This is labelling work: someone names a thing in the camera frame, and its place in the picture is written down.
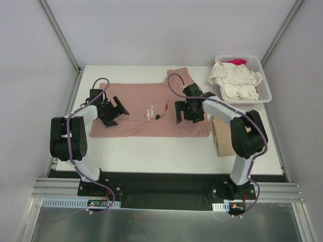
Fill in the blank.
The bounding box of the pink printed t shirt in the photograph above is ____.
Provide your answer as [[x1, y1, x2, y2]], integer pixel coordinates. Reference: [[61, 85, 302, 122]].
[[90, 68, 211, 138]]

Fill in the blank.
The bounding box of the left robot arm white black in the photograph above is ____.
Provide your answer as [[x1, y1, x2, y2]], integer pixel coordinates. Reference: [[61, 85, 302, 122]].
[[49, 96, 129, 196]]

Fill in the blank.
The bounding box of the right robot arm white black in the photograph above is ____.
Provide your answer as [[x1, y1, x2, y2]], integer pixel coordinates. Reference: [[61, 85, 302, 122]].
[[175, 96, 268, 201]]

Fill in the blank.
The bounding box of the folded beige t shirt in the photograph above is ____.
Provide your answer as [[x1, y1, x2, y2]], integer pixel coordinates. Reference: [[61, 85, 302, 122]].
[[209, 114, 270, 157]]

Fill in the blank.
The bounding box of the cream crumpled t shirt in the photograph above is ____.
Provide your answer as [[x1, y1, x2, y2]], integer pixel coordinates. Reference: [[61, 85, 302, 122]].
[[207, 62, 263, 100]]

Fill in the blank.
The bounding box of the magenta t shirt in basket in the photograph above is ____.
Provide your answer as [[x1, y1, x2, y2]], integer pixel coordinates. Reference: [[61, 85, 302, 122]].
[[222, 59, 247, 66]]

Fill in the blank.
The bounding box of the white plastic laundry basket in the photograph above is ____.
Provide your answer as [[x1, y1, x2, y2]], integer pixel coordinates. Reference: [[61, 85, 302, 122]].
[[210, 54, 272, 104]]

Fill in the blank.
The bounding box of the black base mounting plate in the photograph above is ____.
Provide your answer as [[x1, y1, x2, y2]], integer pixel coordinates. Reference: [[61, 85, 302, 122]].
[[77, 172, 256, 211]]

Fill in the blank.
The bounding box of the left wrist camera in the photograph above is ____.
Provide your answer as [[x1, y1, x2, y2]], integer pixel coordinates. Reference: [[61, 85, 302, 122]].
[[89, 89, 105, 104]]

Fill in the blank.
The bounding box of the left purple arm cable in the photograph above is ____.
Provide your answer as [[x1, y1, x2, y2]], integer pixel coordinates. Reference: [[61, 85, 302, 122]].
[[66, 78, 116, 215]]

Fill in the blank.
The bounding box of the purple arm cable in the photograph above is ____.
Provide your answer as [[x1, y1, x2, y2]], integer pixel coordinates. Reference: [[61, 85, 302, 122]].
[[66, 78, 116, 215], [167, 73, 268, 220]]

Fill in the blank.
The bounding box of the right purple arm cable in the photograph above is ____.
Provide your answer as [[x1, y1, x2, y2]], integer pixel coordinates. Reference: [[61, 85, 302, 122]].
[[167, 73, 268, 220]]

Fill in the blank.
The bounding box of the aluminium front rail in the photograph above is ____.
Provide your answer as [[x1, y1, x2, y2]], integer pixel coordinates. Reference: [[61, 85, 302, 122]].
[[31, 177, 305, 203]]

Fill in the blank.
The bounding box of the right white cable duct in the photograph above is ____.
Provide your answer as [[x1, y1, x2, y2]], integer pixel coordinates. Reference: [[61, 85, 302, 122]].
[[212, 202, 230, 212]]

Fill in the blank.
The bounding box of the white cable duct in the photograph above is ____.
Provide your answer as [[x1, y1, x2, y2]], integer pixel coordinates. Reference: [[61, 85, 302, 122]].
[[212, 202, 230, 212], [42, 198, 121, 209]]

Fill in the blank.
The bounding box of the left white cable duct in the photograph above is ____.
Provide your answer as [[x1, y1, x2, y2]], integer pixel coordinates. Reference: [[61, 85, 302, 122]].
[[42, 198, 121, 209]]

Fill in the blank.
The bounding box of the left aluminium frame post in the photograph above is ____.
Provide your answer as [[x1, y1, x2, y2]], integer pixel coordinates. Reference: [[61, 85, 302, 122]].
[[37, 0, 82, 74]]

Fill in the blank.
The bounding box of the aluminium frame post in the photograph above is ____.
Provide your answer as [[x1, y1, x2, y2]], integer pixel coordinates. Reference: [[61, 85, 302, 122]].
[[261, 0, 306, 67], [37, 0, 82, 74]]

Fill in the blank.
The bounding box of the right aluminium frame post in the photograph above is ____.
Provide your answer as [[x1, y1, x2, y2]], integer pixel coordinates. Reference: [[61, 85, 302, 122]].
[[261, 0, 306, 67]]

